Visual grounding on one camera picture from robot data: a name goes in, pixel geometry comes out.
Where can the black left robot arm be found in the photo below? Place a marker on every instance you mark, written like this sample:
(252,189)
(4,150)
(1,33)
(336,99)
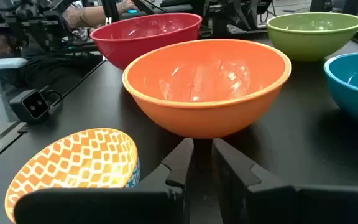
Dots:
(225,18)

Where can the plain orange plastic bowl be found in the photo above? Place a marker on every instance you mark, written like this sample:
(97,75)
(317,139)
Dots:
(207,118)

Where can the blue plastic bowl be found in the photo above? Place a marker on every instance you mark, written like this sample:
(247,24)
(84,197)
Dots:
(350,93)

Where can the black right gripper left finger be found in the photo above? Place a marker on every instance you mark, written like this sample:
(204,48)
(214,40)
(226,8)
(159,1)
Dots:
(154,199)

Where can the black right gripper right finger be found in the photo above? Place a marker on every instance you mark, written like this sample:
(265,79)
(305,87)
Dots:
(259,202)

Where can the person's forearm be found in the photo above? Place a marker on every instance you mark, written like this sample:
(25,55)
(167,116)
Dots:
(92,15)

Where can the red plastic bowl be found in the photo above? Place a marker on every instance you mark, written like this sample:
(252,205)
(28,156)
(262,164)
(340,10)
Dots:
(126,46)

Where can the green plastic bowl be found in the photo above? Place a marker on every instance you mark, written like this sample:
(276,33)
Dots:
(309,45)

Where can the black equipment rig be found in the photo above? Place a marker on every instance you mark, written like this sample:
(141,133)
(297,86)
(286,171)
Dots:
(36,28)

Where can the black box camera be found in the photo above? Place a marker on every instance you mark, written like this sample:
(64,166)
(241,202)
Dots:
(31,105)

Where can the orange white checkered bowl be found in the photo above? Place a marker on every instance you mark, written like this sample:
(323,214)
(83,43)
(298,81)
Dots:
(73,161)

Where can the person's hand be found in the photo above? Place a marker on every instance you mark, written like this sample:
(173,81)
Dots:
(126,5)

